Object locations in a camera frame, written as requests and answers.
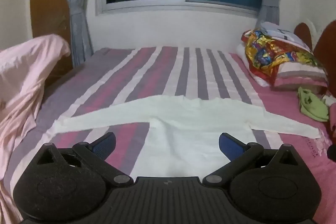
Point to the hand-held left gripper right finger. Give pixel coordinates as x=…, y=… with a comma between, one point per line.
x=228, y=145

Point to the white pillow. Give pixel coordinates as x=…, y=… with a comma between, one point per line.
x=242, y=52

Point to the white long-sleeve top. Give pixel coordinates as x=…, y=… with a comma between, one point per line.
x=194, y=129

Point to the green cloth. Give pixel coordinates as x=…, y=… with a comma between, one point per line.
x=312, y=106

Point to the colourful printed blanket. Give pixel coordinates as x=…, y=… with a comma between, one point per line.
x=265, y=54

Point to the wooden headboard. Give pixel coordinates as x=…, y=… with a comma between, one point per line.
x=324, y=45

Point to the white blue printed cloth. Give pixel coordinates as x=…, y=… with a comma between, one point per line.
x=282, y=33

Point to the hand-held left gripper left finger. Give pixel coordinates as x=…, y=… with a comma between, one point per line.
x=105, y=144

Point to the pink striped pillow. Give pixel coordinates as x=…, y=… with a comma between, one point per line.
x=299, y=74

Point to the pale pink cloth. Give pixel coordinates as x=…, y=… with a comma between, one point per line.
x=23, y=77

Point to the pink grey striped bed sheet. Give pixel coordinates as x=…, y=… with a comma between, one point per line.
x=162, y=69

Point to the wooden wardrobe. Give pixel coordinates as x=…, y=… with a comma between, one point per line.
x=48, y=1

